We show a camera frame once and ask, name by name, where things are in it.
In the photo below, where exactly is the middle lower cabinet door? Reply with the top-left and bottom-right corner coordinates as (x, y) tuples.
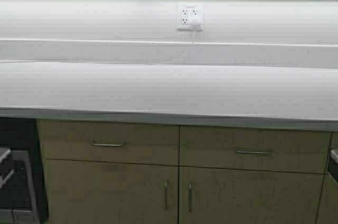
(180, 167), (323, 223)

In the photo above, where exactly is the cabinet door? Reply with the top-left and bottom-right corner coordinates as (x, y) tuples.
(46, 160), (178, 223)
(180, 167), (323, 223)
(316, 174), (338, 224)

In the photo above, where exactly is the left lower cabinet door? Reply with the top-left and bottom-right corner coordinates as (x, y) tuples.
(46, 160), (178, 223)

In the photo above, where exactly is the right lower cabinet door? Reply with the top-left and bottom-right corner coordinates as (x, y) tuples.
(316, 174), (338, 224)

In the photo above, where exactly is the white plug adapter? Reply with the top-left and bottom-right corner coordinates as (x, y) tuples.
(190, 15), (202, 29)

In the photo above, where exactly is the left beige drawer front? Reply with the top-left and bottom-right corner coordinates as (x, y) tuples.
(37, 119), (179, 166)

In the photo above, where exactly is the beige drawer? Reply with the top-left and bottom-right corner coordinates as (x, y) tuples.
(180, 126), (331, 174)
(330, 132), (338, 149)
(37, 119), (179, 166)

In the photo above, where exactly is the middle beige drawer front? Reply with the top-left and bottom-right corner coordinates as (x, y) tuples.
(180, 126), (331, 174)

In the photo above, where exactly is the right beige drawer front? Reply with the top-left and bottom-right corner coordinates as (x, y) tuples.
(330, 132), (338, 149)

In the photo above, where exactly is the grey step stool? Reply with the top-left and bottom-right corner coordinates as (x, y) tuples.
(1, 151), (40, 223)

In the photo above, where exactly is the middle drawer metal handle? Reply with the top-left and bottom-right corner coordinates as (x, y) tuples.
(236, 149), (271, 156)

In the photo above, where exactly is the drawer metal handle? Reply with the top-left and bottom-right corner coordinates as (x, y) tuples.
(236, 149), (271, 156)
(91, 141), (126, 147)

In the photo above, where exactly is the left drawer metal handle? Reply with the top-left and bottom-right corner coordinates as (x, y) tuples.
(91, 141), (126, 147)

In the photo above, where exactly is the middle lower door handle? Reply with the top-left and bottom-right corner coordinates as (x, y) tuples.
(188, 181), (193, 212)

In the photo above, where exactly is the door handle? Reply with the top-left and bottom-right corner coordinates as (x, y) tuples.
(188, 181), (193, 212)
(164, 180), (169, 211)

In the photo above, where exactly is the left lower door handle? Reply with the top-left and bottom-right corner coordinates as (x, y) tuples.
(164, 180), (169, 211)

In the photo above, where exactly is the white wall outlet plate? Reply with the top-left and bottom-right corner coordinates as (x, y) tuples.
(177, 3), (204, 31)

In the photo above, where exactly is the left robot base metal frame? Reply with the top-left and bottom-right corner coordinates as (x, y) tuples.
(0, 147), (14, 188)

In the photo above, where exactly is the right robot base metal frame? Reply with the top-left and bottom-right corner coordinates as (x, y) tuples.
(327, 148), (338, 182)

